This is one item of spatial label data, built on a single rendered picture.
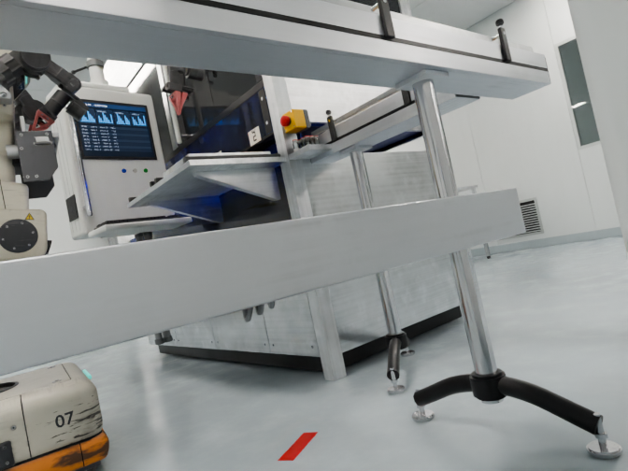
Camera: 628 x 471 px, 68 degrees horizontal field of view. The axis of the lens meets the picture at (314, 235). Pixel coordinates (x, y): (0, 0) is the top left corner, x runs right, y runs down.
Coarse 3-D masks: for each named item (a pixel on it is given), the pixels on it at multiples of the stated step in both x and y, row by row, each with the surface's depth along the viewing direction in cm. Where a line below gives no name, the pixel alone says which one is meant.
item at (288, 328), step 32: (384, 160) 212; (416, 160) 226; (320, 192) 185; (352, 192) 196; (384, 192) 209; (416, 192) 222; (448, 256) 230; (352, 288) 188; (416, 288) 211; (448, 288) 226; (224, 320) 238; (256, 320) 213; (288, 320) 193; (352, 320) 185; (384, 320) 196; (416, 320) 208; (288, 352) 196
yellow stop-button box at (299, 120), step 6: (288, 114) 173; (294, 114) 172; (300, 114) 173; (306, 114) 175; (294, 120) 171; (300, 120) 173; (306, 120) 175; (288, 126) 174; (294, 126) 171; (300, 126) 172; (306, 126) 174; (288, 132) 176; (294, 132) 177; (300, 132) 179
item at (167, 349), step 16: (432, 320) 225; (448, 320) 233; (384, 336) 204; (160, 352) 334; (176, 352) 310; (192, 352) 289; (208, 352) 270; (224, 352) 254; (240, 352) 240; (256, 352) 227; (352, 352) 191; (368, 352) 197; (304, 368) 198; (320, 368) 189
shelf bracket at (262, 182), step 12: (252, 168) 179; (264, 168) 183; (216, 180) 169; (228, 180) 172; (240, 180) 175; (252, 180) 178; (264, 180) 182; (276, 180) 185; (252, 192) 178; (264, 192) 181; (276, 192) 184
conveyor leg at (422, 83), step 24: (432, 72) 105; (432, 96) 107; (432, 120) 106; (432, 144) 107; (432, 168) 108; (456, 192) 106; (456, 264) 106; (456, 288) 108; (480, 312) 105; (480, 336) 105; (480, 360) 105
